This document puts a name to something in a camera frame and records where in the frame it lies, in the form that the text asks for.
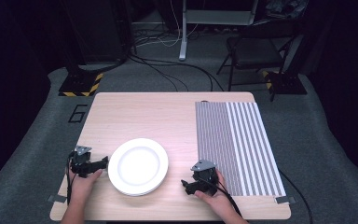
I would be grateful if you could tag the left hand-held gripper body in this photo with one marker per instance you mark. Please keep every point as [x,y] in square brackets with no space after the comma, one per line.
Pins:
[80,163]

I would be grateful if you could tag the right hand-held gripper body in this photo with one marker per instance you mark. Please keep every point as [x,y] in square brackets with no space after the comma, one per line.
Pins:
[206,177]

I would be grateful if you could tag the person's left hand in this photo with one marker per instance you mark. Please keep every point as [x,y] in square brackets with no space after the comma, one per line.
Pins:
[80,188]

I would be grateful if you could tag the person's right hand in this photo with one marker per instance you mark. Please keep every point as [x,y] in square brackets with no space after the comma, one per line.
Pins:
[219,202]

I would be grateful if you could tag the grey striped placemat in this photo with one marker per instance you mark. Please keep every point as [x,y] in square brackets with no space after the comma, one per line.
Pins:
[230,149]

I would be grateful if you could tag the grey tape piece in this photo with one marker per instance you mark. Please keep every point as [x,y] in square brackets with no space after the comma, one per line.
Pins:
[57,198]
[285,199]

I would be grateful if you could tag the black stand with striped base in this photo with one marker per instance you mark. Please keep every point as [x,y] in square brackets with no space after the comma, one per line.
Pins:
[79,84]
[287,84]

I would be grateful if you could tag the black cabinet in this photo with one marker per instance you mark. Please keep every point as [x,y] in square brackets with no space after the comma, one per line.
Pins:
[99,31]

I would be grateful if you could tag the black folding chair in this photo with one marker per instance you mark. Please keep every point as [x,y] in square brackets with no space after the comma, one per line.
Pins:
[254,53]

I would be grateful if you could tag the grey bundle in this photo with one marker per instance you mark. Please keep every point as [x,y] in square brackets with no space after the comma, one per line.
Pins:
[286,7]

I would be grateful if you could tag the white stand post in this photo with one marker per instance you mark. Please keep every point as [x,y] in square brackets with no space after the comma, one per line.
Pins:
[184,37]

